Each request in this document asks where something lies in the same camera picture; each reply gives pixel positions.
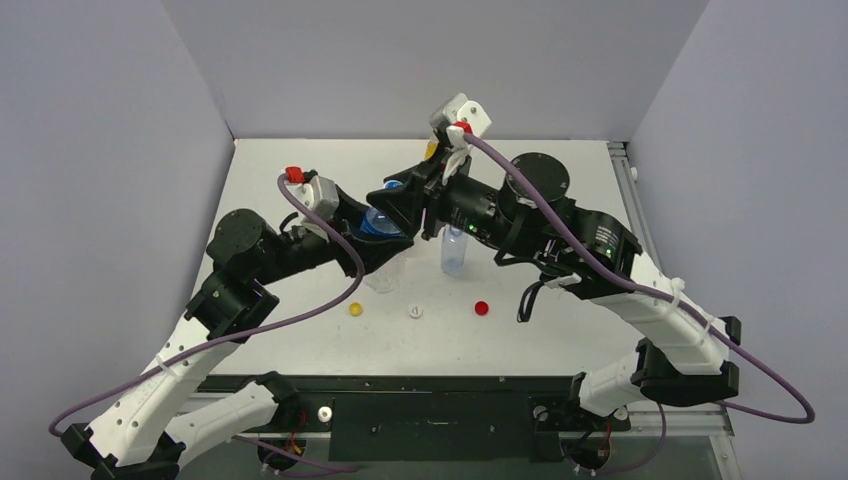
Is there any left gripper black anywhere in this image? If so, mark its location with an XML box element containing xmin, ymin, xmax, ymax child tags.
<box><xmin>253</xmin><ymin>187</ymin><xmax>412</xmax><ymax>286</ymax></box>

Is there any clear bottle blue label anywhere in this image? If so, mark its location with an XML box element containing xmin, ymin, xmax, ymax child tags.
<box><xmin>360</xmin><ymin>207</ymin><xmax>405</xmax><ymax>294</ymax></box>

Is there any clear water bottle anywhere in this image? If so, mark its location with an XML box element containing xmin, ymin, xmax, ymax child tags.
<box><xmin>441</xmin><ymin>226</ymin><xmax>469</xmax><ymax>275</ymax></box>

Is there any yellow bottle cap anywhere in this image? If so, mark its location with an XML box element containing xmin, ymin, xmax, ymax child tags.
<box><xmin>348</xmin><ymin>302</ymin><xmax>363</xmax><ymax>317</ymax></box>

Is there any red bottle cap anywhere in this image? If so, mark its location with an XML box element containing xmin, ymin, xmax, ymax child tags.
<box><xmin>474</xmin><ymin>301</ymin><xmax>490</xmax><ymax>316</ymax></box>

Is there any yellow juice bottle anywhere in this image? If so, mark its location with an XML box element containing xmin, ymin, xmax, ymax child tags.
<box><xmin>424</xmin><ymin>139</ymin><xmax>439</xmax><ymax>161</ymax></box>

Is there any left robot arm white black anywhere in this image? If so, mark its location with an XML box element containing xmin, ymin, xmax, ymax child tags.
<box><xmin>61</xmin><ymin>187</ymin><xmax>413</xmax><ymax>479</ymax></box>

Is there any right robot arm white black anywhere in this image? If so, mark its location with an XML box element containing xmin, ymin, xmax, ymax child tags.
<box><xmin>367</xmin><ymin>152</ymin><xmax>741</xmax><ymax>427</ymax></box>

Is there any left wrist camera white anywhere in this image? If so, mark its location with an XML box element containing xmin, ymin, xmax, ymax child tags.
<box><xmin>284</xmin><ymin>166</ymin><xmax>340</xmax><ymax>241</ymax></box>

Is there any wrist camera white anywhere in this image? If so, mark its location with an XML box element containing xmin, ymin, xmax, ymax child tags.
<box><xmin>284</xmin><ymin>166</ymin><xmax>340</xmax><ymax>241</ymax></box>
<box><xmin>427</xmin><ymin>93</ymin><xmax>492</xmax><ymax>186</ymax></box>

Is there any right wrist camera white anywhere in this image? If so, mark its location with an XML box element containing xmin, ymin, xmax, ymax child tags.
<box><xmin>427</xmin><ymin>93</ymin><xmax>492</xmax><ymax>186</ymax></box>

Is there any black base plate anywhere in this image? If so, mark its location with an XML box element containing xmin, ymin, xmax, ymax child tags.
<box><xmin>211</xmin><ymin>374</ymin><xmax>631</xmax><ymax>464</ymax></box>

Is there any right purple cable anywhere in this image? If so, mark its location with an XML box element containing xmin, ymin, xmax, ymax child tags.
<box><xmin>463</xmin><ymin>132</ymin><xmax>816</xmax><ymax>425</ymax></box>

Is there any aluminium frame rail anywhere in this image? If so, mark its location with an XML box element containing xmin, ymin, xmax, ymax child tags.
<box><xmin>607</xmin><ymin>141</ymin><xmax>663</xmax><ymax>273</ymax></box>

